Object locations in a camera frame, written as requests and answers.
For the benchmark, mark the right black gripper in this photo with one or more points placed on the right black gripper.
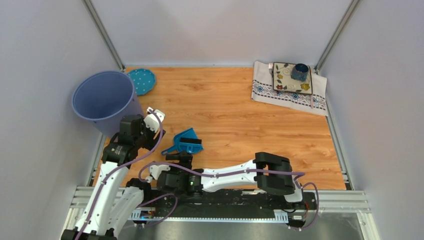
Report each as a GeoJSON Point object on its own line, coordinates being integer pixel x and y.
{"type": "Point", "coordinates": [185, 158]}

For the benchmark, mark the square floral plate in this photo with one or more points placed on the square floral plate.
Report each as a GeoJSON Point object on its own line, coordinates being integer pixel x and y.
{"type": "Point", "coordinates": [282, 81]}

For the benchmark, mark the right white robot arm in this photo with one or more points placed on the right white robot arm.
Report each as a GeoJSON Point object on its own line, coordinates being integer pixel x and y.
{"type": "Point", "coordinates": [268, 172]}

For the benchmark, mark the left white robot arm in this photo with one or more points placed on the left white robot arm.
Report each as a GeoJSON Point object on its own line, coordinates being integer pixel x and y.
{"type": "Point", "coordinates": [103, 218]}

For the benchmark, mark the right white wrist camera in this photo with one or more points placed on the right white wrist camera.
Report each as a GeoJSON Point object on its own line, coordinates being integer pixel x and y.
{"type": "Point", "coordinates": [155, 171]}

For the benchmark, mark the blue hand brush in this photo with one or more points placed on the blue hand brush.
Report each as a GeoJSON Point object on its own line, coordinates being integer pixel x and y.
{"type": "Point", "coordinates": [184, 141]}

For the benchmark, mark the teal polka dot plate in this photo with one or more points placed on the teal polka dot plate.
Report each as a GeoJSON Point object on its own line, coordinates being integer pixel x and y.
{"type": "Point", "coordinates": [144, 80]}

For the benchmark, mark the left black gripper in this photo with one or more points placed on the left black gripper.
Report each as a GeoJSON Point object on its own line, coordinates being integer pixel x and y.
{"type": "Point", "coordinates": [152, 143]}

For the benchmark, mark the white patterned cloth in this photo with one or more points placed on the white patterned cloth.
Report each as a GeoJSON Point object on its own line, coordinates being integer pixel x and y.
{"type": "Point", "coordinates": [263, 91]}

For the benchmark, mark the lavender plastic waste bin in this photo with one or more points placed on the lavender plastic waste bin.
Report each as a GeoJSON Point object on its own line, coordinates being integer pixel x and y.
{"type": "Point", "coordinates": [104, 98]}

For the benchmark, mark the dark blue mug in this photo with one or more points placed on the dark blue mug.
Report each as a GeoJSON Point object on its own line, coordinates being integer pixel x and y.
{"type": "Point", "coordinates": [300, 72]}

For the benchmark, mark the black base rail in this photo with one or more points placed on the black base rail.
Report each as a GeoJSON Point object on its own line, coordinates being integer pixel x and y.
{"type": "Point", "coordinates": [222, 204]}

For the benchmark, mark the blue plastic dustpan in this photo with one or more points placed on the blue plastic dustpan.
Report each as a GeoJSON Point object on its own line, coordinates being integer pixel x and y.
{"type": "Point", "coordinates": [189, 133]}

